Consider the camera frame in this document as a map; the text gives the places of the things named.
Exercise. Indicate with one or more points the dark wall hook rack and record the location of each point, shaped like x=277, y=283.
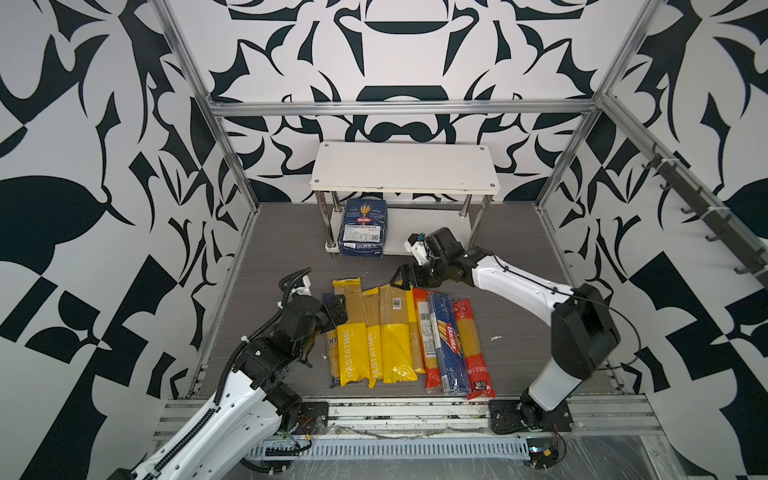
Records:
x=723, y=223

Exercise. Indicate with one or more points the yellow pastatime bag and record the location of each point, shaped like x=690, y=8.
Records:
x=352, y=340
x=371, y=304

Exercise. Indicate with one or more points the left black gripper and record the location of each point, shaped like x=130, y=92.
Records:
x=330, y=320

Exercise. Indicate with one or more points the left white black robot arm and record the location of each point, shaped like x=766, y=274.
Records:
x=252, y=401

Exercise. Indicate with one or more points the yellow Pastatime bag middle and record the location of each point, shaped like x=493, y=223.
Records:
x=371, y=304

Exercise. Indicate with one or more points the yellow Pastatime bag left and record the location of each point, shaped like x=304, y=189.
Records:
x=352, y=340

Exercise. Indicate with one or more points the yellow spaghetti bag narrow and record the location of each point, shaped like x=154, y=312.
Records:
x=414, y=334

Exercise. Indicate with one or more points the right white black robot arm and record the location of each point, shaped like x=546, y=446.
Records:
x=583, y=332

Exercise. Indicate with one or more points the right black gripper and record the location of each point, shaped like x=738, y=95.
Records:
x=407, y=275

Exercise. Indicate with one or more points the white two-tier metal shelf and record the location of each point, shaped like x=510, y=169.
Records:
x=466, y=172

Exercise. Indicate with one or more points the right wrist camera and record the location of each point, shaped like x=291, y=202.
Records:
x=415, y=245

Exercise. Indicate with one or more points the red spaghetti bag labelled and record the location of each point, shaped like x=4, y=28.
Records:
x=428, y=346

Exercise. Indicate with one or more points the blue Barilla spaghetti box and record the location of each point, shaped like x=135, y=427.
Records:
x=450, y=356

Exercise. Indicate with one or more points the yellow Pastatime bag barcode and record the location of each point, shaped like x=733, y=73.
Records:
x=395, y=336

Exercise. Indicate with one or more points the dark blue Barilla pasta bag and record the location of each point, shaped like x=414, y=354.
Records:
x=363, y=228

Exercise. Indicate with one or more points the dark spaghetti pack far left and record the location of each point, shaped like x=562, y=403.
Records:
x=333, y=357

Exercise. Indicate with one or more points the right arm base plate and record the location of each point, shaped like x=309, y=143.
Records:
x=524, y=415

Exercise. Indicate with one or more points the small circuit board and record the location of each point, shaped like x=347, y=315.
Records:
x=544, y=453

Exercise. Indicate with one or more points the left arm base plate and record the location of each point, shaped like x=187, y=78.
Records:
x=306, y=418

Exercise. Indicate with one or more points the white slotted cable duct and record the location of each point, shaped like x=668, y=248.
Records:
x=394, y=449

